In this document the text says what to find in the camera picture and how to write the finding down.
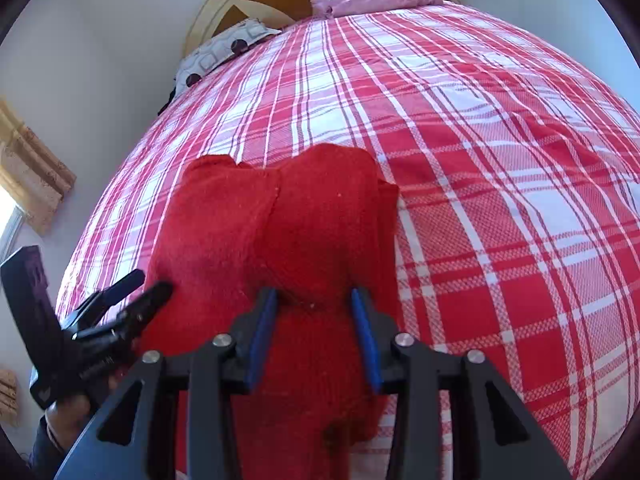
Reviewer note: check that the red plaid bedspread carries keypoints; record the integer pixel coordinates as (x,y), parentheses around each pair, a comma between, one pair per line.
(475,185)

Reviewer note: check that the dark cloth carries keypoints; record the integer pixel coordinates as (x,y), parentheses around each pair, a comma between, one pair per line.
(167,102)

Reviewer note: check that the grey patterned pillow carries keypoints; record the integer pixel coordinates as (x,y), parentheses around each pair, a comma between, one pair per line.
(220,55)

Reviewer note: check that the beige patterned curtain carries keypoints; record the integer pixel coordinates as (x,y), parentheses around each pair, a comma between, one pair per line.
(30,170)

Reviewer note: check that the window with grey frame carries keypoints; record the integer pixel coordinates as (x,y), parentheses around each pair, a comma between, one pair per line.
(7,230)

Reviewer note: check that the person's left forearm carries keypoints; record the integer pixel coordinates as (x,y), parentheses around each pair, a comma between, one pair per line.
(47,450)

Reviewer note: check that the red knitted sweater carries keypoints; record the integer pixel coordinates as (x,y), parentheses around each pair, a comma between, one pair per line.
(280,230)

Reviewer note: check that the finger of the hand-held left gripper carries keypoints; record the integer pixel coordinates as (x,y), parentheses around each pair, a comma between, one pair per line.
(107,295)
(142,310)

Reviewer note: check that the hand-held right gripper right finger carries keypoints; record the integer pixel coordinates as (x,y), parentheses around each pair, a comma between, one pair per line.
(364,340)

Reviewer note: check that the person's left hand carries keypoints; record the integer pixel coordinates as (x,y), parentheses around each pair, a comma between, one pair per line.
(70,420)

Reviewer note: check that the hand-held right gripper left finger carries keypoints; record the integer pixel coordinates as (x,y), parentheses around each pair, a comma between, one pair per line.
(262,335)

